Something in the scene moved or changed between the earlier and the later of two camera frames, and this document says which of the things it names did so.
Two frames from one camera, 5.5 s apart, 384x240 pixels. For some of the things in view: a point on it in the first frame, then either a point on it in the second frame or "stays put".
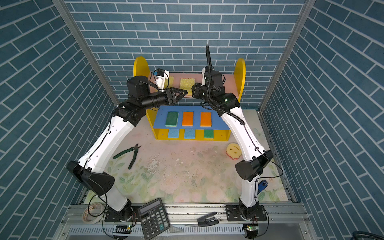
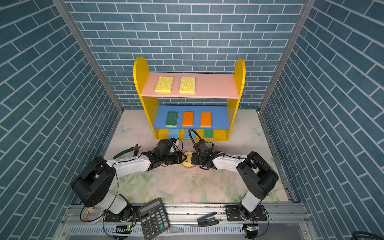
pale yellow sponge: [205, 119] stays put
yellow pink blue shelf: [190, 118] stays put
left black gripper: [169, 98] to [179, 157]
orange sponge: [187, 119] stays put
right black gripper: [196, 92] to [193, 159]
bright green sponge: [209, 134] stays put
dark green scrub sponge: [172, 119] stays put
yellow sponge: [186, 84] stays put
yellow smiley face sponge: [234, 150] to [187, 162]
